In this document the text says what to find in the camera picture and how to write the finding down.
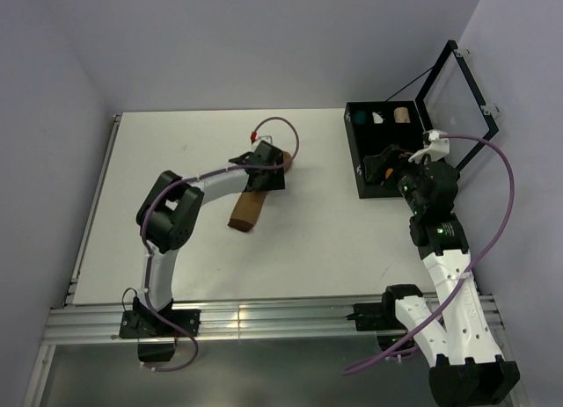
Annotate white rolled sock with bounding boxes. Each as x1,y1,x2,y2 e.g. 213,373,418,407
372,113,384,124

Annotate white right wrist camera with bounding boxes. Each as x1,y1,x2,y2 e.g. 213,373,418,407
408,129,450,164

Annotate glass box lid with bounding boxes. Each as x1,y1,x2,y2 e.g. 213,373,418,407
415,40,501,171

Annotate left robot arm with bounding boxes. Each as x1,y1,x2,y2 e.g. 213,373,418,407
135,141,290,336

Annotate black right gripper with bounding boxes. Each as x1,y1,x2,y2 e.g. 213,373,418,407
362,144,437,214

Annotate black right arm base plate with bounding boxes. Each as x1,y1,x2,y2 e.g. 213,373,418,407
346,302,396,331

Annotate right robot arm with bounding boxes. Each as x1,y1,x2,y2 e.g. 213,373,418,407
344,143,520,406

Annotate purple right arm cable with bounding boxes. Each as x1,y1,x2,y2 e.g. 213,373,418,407
341,133,515,377

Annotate beige rolled sock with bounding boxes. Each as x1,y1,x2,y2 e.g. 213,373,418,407
394,107,411,124

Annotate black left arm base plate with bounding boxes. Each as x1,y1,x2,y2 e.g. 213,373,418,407
119,309,201,339

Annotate teal rolled sock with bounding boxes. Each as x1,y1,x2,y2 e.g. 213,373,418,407
353,111,369,125

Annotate aluminium front frame rails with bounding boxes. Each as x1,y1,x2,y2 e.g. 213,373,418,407
40,295,380,345

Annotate black storage box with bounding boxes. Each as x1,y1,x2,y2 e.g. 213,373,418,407
344,100,424,199

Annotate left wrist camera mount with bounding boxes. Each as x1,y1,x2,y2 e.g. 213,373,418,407
250,131,274,151

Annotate aluminium table edge rail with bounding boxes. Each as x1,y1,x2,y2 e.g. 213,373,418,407
62,113,122,308

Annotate tan ribbed sock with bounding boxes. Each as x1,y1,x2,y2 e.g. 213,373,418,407
228,150,292,232

